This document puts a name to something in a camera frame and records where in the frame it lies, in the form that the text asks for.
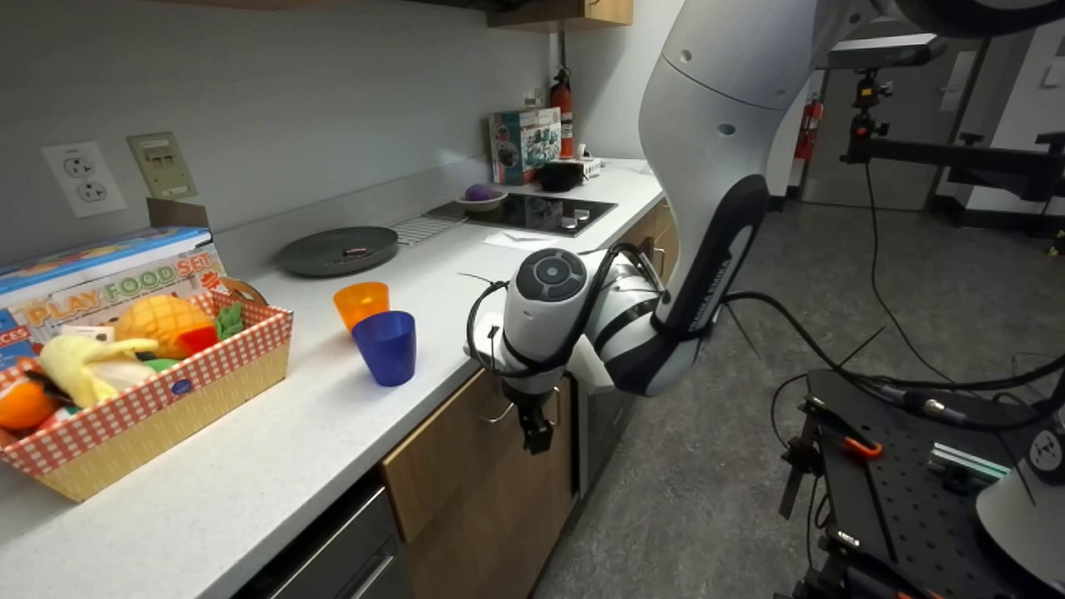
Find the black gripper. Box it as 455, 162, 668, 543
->
504, 374, 559, 453

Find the wooden drawer with metal handle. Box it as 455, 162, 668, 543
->
382, 374, 575, 545

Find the blue plastic cup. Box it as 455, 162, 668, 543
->
354, 311, 415, 386

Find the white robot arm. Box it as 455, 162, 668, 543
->
470, 0, 879, 453

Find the orange plastic cup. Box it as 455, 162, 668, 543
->
333, 280, 390, 329

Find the black stovetop with knobs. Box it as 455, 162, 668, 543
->
434, 192, 610, 238

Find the purple bowl on stove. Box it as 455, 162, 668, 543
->
458, 183, 505, 213

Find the black pot on counter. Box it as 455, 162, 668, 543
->
536, 162, 587, 192

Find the dark round plate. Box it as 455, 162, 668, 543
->
277, 227, 399, 280

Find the colourful box on counter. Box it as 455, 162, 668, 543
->
485, 106, 562, 186

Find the checkered toy food basket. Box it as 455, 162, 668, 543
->
0, 308, 294, 503

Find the red fire extinguisher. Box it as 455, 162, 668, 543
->
796, 100, 825, 162
550, 69, 575, 159

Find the toy pineapple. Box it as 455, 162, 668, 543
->
114, 293, 215, 359

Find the black perforated cart table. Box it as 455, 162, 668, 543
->
778, 370, 1065, 599

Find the yellow toy banana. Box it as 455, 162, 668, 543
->
41, 334, 155, 411

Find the play food cardboard box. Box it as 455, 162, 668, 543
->
0, 227, 226, 370

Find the toy orange fruit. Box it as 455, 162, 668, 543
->
0, 379, 61, 432

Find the wooden cabinet door with handle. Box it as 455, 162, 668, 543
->
622, 200, 680, 280

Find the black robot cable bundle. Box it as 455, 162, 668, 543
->
464, 242, 1065, 435

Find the beige wall switch plate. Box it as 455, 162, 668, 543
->
127, 129, 196, 200

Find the white wall power outlet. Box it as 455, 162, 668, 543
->
44, 142, 127, 221

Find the black camera tripod rig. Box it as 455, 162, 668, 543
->
830, 35, 1065, 204

